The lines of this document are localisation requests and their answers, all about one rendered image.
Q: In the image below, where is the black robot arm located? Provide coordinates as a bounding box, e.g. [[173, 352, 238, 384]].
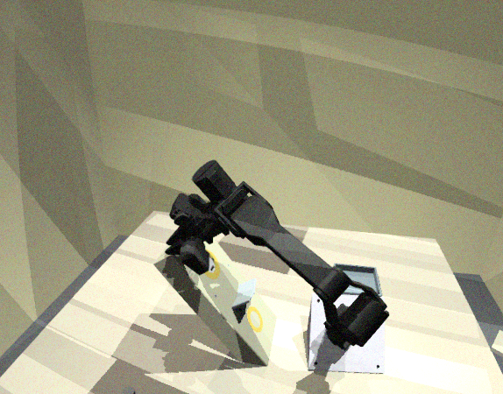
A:
[[169, 159, 389, 351]]

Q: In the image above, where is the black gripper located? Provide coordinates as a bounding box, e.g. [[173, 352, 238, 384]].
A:
[[165, 202, 230, 276]]

